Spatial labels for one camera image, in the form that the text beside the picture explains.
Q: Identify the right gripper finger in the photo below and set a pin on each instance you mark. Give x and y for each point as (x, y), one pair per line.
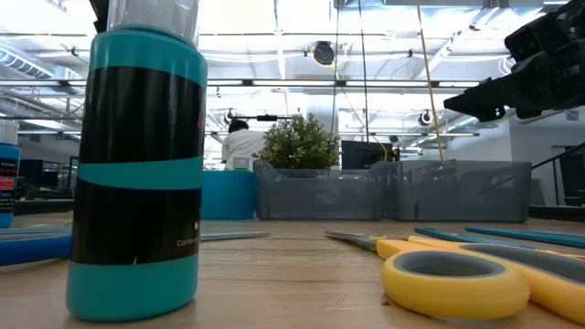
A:
(553, 32)
(484, 100)

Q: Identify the small potted green plant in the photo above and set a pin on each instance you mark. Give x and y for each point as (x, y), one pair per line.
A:
(299, 141)

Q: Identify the blue paint bottle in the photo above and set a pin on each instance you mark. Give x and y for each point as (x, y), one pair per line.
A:
(7, 183)

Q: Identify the grey translucent plastic bin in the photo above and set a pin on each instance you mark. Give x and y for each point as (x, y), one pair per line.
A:
(457, 192)
(315, 196)

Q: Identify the person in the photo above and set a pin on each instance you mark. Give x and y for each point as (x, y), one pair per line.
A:
(242, 144)

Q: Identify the blue plastic tray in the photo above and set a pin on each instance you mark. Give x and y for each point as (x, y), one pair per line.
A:
(228, 196)

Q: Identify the teal paint bottle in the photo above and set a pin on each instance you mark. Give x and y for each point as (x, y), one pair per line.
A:
(137, 183)

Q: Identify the black monitor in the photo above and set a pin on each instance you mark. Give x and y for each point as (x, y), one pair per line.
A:
(365, 155)

